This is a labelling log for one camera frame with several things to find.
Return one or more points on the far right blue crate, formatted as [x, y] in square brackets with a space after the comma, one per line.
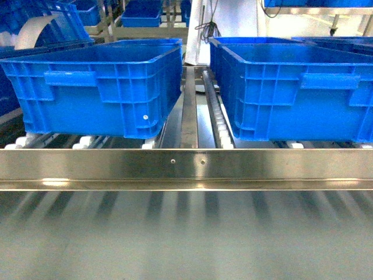
[359, 45]

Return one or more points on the left blue crate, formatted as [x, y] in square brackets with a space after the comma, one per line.
[9, 100]

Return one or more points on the far background blue bin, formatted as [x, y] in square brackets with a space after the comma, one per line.
[142, 14]

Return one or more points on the tilted blue crate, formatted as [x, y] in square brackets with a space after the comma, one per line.
[67, 28]

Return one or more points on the blue crate behind middle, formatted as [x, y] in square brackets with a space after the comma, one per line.
[145, 42]

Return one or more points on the grey curved sheet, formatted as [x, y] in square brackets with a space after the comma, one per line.
[31, 31]

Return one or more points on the blue crate behind right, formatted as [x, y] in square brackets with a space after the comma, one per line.
[216, 43]

